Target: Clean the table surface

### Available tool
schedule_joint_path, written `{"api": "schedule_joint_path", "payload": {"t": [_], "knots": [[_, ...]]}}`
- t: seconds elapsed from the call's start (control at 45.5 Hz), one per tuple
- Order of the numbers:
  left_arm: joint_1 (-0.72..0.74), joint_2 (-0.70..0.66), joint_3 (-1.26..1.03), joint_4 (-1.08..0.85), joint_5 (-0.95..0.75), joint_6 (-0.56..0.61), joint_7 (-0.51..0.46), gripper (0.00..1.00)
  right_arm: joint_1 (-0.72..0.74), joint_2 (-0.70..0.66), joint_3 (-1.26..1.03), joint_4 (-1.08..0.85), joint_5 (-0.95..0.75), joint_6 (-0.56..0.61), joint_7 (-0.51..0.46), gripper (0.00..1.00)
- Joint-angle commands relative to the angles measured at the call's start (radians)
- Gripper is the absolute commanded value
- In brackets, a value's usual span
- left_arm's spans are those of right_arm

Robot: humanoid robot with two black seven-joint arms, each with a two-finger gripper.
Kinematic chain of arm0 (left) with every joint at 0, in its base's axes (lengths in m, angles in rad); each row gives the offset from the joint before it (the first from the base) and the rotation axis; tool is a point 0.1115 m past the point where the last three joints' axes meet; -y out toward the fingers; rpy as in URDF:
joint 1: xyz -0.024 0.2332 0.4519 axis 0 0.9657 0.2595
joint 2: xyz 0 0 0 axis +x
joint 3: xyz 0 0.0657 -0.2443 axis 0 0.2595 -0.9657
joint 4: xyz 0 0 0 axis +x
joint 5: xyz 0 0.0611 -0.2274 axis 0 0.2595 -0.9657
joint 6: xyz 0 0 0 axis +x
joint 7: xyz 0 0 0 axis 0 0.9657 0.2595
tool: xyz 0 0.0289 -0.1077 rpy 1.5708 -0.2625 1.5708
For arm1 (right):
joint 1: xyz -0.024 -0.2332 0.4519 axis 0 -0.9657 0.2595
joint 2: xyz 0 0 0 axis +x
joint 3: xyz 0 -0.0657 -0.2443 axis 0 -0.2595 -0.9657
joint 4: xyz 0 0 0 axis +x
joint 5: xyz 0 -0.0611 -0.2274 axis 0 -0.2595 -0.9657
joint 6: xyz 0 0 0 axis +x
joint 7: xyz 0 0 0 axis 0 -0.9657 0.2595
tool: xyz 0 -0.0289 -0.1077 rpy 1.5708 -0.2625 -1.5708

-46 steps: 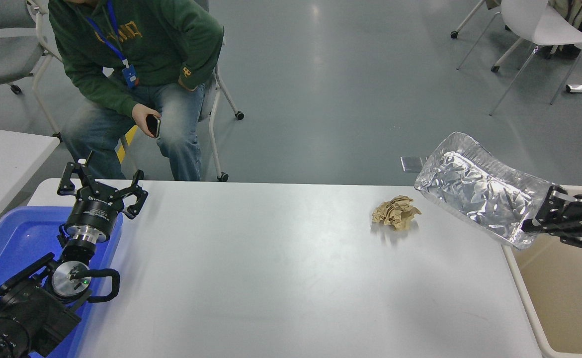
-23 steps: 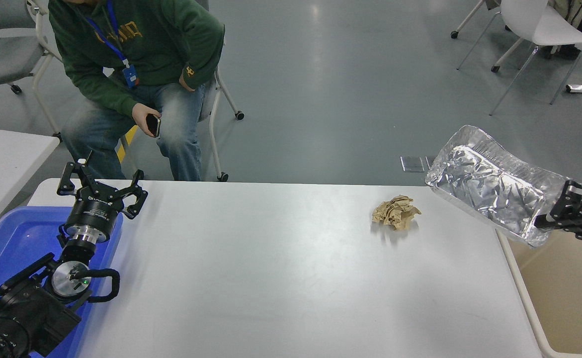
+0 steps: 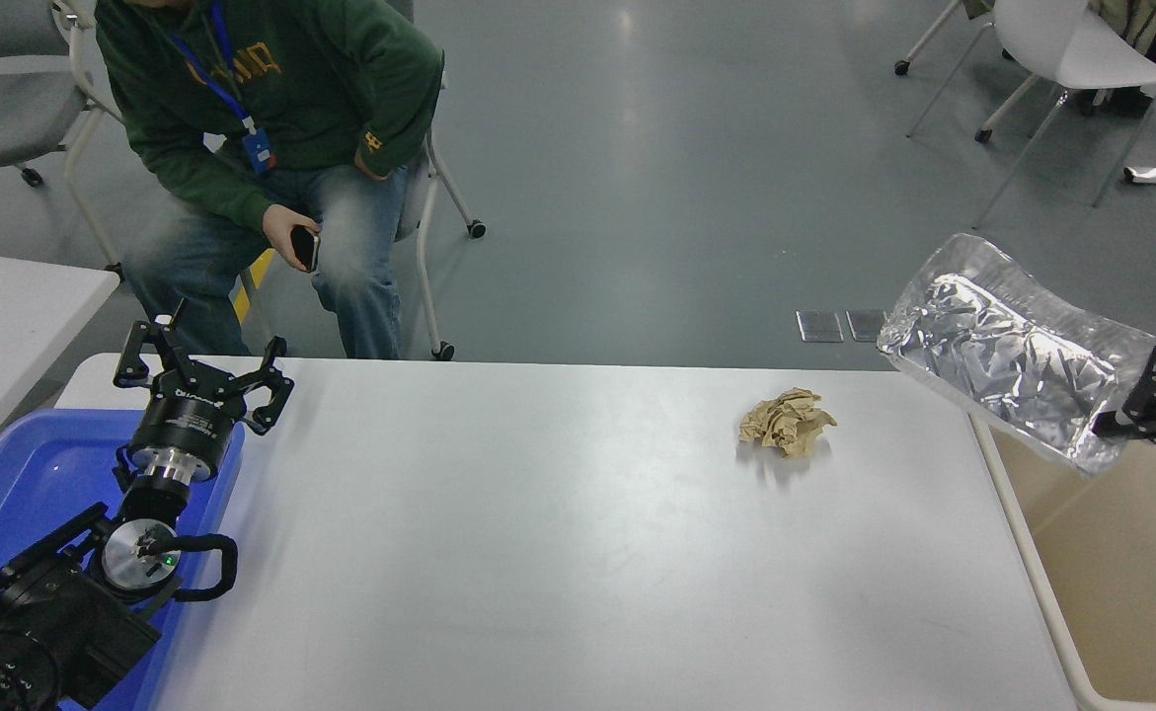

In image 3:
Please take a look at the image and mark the grey office chair white armrests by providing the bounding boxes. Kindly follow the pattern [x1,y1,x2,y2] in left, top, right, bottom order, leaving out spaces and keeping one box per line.
[232,0,487,362]

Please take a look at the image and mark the silver foil tray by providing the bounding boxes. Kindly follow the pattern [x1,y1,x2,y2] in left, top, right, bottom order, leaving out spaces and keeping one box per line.
[877,233,1156,477]

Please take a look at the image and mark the crumpled tan paper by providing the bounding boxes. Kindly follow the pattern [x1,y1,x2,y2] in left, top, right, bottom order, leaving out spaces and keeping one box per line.
[738,387,838,458]

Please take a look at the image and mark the white chair legs with casters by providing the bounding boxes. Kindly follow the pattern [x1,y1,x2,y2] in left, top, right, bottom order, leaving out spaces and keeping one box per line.
[893,0,1047,145]

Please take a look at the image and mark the blue id badge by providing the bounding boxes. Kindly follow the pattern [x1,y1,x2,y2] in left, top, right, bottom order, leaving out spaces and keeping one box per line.
[241,128,278,176]

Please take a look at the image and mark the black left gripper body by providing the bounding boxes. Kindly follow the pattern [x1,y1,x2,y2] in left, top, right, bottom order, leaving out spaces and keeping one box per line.
[128,387,244,473]

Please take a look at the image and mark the white chair thin metal legs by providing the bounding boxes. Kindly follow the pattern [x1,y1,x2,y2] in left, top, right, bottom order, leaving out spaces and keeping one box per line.
[906,0,1156,230]

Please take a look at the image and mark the blue plastic tray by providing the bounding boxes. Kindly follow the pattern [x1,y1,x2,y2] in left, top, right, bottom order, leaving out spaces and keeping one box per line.
[0,410,246,711]

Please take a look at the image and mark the white side table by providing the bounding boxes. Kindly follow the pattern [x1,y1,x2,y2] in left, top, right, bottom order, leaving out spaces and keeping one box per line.
[0,249,120,475]

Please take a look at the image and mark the person's right hand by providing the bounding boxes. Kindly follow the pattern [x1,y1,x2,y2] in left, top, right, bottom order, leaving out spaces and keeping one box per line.
[262,202,322,273]

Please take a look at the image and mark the large pale bin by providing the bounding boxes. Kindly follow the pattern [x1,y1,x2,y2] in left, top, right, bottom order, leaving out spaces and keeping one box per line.
[967,395,1156,711]

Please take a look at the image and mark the person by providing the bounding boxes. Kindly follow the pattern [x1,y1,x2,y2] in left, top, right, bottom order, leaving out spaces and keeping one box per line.
[94,0,445,360]
[1059,0,1156,117]

